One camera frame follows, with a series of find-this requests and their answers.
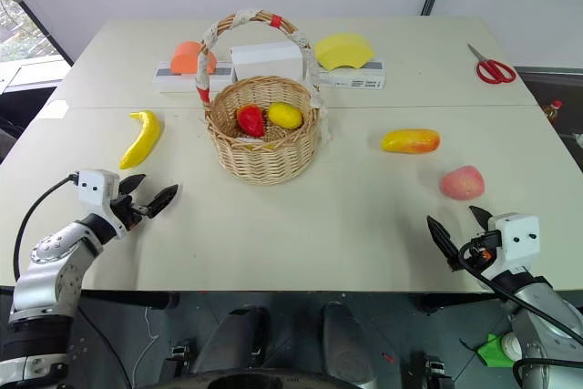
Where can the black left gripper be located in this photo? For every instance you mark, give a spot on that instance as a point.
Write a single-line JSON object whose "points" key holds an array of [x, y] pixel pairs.
{"points": [[129, 213]]}

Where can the orange foam block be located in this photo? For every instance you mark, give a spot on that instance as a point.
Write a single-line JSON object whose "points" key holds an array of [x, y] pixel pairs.
{"points": [[184, 58]]}

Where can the plain white box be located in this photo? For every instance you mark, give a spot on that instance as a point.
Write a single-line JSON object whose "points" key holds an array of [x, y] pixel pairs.
{"points": [[264, 61]]}

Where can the red toy fruit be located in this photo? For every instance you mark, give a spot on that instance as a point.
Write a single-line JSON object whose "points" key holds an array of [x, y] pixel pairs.
{"points": [[250, 120]]}

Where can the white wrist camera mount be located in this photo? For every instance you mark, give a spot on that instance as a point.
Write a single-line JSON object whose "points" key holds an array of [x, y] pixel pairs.
{"points": [[517, 236], [93, 186]]}

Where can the yellow toy banana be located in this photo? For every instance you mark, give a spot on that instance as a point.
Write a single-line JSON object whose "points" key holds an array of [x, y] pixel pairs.
{"points": [[143, 138]]}

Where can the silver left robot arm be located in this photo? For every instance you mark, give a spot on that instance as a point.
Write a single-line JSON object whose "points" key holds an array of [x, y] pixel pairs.
{"points": [[50, 248]]}

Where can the yellow orange toy mango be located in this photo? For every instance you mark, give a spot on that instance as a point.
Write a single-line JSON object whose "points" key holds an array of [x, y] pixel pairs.
{"points": [[410, 140]]}

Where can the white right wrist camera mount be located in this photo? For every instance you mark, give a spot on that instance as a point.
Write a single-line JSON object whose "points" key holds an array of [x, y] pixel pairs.
{"points": [[517, 236]]}

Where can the yellow toy lemon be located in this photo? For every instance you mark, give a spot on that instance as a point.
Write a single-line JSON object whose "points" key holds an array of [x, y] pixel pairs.
{"points": [[284, 115]]}

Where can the long white box grey stripe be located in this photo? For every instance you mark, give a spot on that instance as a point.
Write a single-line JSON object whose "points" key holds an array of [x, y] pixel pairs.
{"points": [[182, 83], [360, 79]]}

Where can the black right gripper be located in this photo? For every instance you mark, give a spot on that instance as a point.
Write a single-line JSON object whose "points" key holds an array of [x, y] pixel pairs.
{"points": [[483, 264]]}

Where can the green plastic object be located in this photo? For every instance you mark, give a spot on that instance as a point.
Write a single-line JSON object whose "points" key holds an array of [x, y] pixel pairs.
{"points": [[494, 352]]}

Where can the yellow oil bottle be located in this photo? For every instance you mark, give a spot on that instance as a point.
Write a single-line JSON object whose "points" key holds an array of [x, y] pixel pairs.
{"points": [[553, 111]]}

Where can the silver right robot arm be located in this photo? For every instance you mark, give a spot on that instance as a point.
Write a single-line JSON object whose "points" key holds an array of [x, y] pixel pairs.
{"points": [[542, 311]]}

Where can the pink toy peach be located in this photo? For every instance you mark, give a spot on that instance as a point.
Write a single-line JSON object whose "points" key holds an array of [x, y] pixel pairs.
{"points": [[462, 183]]}

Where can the white round container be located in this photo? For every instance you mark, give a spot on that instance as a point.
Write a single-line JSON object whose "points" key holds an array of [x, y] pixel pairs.
{"points": [[511, 345]]}

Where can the black window frame post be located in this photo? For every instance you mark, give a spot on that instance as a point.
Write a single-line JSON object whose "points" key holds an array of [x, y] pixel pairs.
{"points": [[41, 20]]}

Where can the white paper label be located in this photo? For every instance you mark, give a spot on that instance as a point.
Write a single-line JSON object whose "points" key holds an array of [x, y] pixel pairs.
{"points": [[248, 139]]}

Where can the yellow foam block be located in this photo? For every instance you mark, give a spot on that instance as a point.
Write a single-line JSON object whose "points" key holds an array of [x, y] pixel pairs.
{"points": [[341, 52]]}

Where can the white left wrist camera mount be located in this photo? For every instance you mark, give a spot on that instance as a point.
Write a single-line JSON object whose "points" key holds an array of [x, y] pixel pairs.
{"points": [[93, 186]]}

